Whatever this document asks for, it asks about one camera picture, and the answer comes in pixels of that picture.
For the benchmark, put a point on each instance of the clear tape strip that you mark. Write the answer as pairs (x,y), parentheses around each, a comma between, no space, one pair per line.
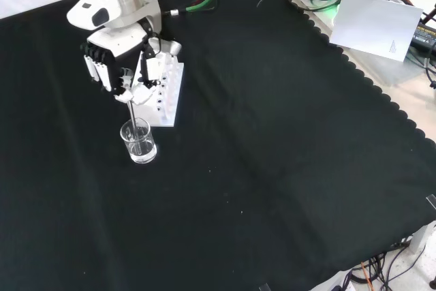
(264,287)
(432,201)

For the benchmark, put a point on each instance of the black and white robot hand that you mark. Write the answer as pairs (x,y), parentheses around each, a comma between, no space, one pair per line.
(119,40)

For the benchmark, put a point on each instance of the small clear glass beaker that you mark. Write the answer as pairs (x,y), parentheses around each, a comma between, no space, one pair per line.
(144,156)

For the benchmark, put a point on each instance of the white test tube rack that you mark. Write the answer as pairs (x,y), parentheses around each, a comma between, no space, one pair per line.
(151,114)

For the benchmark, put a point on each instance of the black power adapter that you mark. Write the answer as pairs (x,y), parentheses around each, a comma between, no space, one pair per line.
(425,37)

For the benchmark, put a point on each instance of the black bench cloth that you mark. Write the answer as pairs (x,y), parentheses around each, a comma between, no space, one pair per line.
(238,134)

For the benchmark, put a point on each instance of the white table leg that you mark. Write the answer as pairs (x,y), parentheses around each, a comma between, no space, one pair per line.
(422,238)

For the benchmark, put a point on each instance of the black tripod leg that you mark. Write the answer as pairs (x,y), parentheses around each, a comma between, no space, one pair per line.
(430,14)

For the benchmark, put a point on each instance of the clear glass rod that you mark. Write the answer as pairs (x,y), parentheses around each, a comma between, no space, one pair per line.
(132,114)

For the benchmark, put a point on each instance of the white wrist camera shell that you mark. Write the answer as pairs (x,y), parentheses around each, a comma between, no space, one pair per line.
(83,15)

